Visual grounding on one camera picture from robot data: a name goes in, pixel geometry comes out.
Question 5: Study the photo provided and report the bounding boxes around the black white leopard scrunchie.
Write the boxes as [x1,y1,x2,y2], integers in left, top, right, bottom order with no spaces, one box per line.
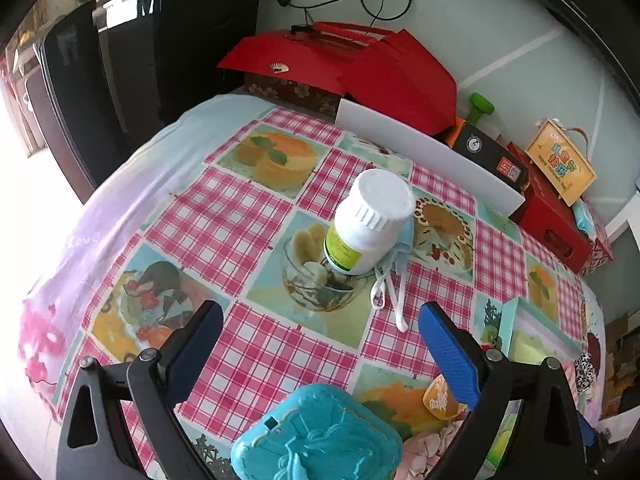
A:
[574,352,597,393]

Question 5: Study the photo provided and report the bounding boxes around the yellow round pouch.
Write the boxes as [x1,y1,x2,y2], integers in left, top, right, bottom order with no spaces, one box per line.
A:
[422,375,466,422]

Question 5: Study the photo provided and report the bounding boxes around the pale pink cloth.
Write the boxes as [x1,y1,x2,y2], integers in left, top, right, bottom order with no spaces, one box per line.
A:
[394,420,463,480]

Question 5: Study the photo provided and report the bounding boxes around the light blue face mask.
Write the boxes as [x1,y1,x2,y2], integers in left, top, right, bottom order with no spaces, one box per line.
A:
[370,217,414,334]

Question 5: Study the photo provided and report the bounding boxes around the pink white striped towel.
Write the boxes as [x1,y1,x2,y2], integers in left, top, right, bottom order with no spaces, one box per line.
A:
[563,362,579,405]

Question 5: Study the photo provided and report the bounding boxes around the light green cloth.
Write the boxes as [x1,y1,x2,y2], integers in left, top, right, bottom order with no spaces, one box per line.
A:
[509,330,549,365]

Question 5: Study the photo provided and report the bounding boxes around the cardboard boxes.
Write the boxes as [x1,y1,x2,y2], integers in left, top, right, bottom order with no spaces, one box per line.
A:
[602,310,639,418]

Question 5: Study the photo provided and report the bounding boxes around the mint shallow tray box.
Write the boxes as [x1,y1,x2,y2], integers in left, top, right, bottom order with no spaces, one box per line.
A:
[499,297,582,364]

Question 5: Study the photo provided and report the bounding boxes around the teal plastic box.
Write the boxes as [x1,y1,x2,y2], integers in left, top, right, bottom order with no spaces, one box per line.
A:
[230,384,402,479]

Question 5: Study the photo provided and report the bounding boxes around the red white patterned box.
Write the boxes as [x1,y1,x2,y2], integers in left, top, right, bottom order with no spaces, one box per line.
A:
[580,205,614,276]

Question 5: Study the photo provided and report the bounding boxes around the patterned plaid tablecloth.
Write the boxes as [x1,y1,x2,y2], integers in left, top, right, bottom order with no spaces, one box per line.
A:
[18,96,604,477]

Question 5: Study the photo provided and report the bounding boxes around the blue wet wipes pack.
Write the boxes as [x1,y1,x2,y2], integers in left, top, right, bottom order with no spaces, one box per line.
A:
[572,198,597,242]

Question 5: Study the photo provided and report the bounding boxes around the white desk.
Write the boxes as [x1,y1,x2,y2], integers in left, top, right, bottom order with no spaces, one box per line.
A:
[605,200,640,248]

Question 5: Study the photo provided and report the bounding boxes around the white pill bottle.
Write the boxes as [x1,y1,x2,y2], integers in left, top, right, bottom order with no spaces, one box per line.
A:
[323,169,416,275]

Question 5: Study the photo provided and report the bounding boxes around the white foam board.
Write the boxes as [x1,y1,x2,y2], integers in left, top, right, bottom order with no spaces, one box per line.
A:
[334,99,525,217]

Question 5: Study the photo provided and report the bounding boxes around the black carton box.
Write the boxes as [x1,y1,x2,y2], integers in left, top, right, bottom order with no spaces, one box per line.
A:
[442,118,528,192]

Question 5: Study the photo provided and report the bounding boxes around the brown floral box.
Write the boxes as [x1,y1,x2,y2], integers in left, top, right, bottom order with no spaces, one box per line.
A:
[244,74,342,118]

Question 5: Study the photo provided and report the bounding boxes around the black cabinet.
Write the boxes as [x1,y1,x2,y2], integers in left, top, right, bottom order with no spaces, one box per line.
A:
[0,0,266,205]

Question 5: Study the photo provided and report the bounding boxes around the large red gift box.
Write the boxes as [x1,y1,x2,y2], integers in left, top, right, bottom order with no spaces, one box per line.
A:
[218,22,457,136]

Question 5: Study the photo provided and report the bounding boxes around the red box with cutout handle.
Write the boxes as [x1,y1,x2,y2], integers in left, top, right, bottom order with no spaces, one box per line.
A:
[506,142,591,274]

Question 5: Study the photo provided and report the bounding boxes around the yellow gift box with handle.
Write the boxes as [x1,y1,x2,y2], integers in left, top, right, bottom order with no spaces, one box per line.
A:
[525,117,597,206]

